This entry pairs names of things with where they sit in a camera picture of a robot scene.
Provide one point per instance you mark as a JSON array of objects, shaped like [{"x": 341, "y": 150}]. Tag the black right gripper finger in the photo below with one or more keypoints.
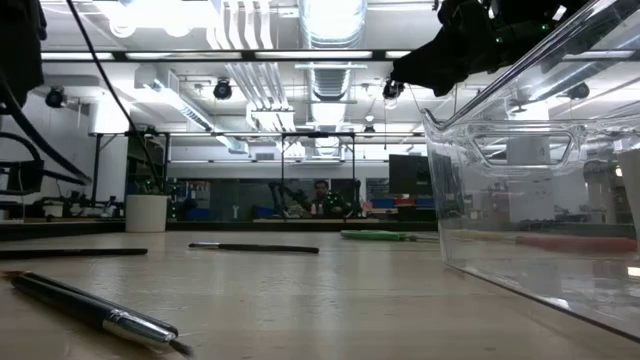
[{"x": 435, "y": 70}]

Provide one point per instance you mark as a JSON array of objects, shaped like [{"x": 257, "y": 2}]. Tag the black paintbrush long silver ferrule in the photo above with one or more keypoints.
[{"x": 260, "y": 248}]

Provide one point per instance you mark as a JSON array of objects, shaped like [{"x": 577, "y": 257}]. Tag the long black pencil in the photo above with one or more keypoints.
[{"x": 75, "y": 253}]

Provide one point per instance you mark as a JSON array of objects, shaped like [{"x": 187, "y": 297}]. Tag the thick black paintbrush chrome ferrule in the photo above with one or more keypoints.
[{"x": 75, "y": 302}]

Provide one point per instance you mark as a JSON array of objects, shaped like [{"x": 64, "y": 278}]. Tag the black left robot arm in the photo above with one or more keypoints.
[{"x": 20, "y": 50}]

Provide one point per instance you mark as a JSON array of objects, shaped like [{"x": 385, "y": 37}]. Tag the black background robot arm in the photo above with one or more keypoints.
[{"x": 277, "y": 197}]

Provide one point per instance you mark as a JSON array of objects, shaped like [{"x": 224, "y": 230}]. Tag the black ceiling spotlight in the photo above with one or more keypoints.
[
  {"x": 577, "y": 91},
  {"x": 55, "y": 97},
  {"x": 391, "y": 91},
  {"x": 222, "y": 90}
]

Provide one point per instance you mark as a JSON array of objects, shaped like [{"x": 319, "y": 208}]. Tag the large black background screen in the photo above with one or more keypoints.
[{"x": 407, "y": 175}]

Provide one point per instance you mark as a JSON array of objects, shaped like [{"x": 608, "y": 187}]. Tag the person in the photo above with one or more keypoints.
[{"x": 325, "y": 200}]

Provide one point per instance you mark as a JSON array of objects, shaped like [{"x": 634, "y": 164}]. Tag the clear plastic bin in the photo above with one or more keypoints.
[{"x": 500, "y": 290}]

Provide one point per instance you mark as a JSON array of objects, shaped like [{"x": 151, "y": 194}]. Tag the small green plant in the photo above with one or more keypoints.
[{"x": 147, "y": 186}]

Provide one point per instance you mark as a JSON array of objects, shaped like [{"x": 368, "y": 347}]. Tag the white plant pot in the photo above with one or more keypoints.
[{"x": 146, "y": 214}]

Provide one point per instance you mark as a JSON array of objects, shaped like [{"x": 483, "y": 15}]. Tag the black background monitor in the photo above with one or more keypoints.
[{"x": 25, "y": 177}]

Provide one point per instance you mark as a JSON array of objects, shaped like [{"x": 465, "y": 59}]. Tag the black background workstation frame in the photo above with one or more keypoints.
[{"x": 282, "y": 175}]

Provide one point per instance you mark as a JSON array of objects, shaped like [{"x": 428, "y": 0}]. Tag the black aluminium table frame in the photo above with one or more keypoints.
[{"x": 225, "y": 226}]

